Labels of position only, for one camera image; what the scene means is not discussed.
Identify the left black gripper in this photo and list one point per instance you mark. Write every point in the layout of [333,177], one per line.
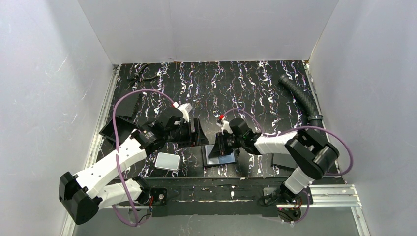
[190,133]

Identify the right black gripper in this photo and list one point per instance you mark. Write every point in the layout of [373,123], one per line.
[220,143]

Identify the white card stack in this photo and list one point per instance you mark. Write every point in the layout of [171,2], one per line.
[166,161]

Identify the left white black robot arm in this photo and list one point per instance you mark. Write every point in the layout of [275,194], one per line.
[114,166]

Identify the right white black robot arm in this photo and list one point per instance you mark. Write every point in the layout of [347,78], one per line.
[312,152]

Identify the dark grey flat box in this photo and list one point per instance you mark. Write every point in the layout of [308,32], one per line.
[128,107]
[284,161]

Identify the black open tray box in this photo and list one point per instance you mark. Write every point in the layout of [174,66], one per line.
[124,128]

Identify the dark grey left flat box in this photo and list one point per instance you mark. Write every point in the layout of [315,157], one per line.
[128,107]

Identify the black pliers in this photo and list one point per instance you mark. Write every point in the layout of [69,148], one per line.
[137,74]

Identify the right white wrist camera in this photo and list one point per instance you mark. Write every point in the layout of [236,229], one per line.
[224,125]

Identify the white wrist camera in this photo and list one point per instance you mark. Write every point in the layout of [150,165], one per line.
[185,109]
[224,125]

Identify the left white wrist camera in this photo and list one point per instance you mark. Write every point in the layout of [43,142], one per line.
[185,109]

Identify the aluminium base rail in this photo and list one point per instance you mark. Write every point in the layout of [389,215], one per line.
[203,196]

